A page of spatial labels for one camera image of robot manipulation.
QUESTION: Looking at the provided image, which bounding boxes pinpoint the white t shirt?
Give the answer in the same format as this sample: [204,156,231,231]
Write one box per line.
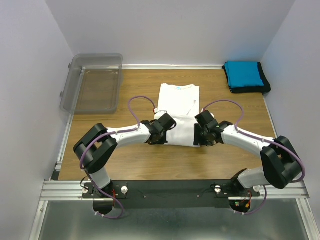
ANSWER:
[157,83,200,147]

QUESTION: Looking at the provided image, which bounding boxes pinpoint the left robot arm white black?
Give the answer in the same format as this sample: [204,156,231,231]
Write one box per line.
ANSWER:
[73,113,177,198]

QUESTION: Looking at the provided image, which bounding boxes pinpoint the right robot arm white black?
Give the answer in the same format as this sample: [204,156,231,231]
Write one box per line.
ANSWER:
[194,110,305,196]

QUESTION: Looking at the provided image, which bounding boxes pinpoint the folded blue t shirt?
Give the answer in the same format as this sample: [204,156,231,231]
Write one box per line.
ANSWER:
[224,61,264,89]

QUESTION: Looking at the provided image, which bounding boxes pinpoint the folded black t shirt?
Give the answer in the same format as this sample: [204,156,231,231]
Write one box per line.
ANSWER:
[222,62,271,94]

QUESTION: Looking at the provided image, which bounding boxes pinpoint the clear plastic bin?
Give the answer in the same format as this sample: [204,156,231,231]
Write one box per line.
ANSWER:
[60,53,124,115]

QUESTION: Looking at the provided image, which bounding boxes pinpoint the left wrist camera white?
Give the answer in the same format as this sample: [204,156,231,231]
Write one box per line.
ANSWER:
[153,108,168,120]

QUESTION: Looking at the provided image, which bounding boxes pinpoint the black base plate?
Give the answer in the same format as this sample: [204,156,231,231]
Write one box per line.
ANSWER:
[82,179,261,216]

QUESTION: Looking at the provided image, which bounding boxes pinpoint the aluminium frame rail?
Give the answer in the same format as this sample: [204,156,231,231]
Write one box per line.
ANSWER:
[28,177,311,240]

